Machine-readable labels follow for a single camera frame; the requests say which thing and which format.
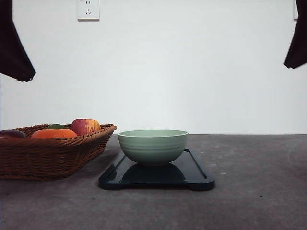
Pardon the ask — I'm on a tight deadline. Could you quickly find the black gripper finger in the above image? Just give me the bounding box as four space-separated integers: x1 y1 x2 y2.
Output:
284 0 307 69
0 0 36 82

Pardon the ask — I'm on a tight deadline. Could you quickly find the light green ceramic bowl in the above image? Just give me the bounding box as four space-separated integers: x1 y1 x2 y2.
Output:
118 129 188 164

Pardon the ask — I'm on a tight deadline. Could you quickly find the brown wicker basket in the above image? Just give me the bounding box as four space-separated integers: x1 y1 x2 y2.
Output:
0 124 117 181

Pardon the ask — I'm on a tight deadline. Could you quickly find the dark purple fruit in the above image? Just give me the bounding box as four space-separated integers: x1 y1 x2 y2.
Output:
0 129 26 138

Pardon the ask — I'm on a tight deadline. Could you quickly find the green fruit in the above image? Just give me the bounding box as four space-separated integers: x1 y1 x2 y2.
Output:
46 124 67 129

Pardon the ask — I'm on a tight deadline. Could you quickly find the orange tangerine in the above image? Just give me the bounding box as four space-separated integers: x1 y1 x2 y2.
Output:
31 129 78 139

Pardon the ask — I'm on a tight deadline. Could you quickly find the red yellow apple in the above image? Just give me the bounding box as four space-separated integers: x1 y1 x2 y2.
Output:
71 119 101 135

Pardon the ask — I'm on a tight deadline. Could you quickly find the dark blue rectangular tray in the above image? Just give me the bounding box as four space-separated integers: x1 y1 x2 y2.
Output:
98 148 215 190

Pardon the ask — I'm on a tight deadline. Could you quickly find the white wall socket right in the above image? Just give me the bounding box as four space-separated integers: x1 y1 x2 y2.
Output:
293 0 299 20

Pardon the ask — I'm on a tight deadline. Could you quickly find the white wall socket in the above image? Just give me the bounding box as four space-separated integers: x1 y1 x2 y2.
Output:
77 0 100 23
293 0 299 20

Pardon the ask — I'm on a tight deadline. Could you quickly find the white wall socket left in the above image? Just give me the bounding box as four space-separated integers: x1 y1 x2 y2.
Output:
77 0 100 23

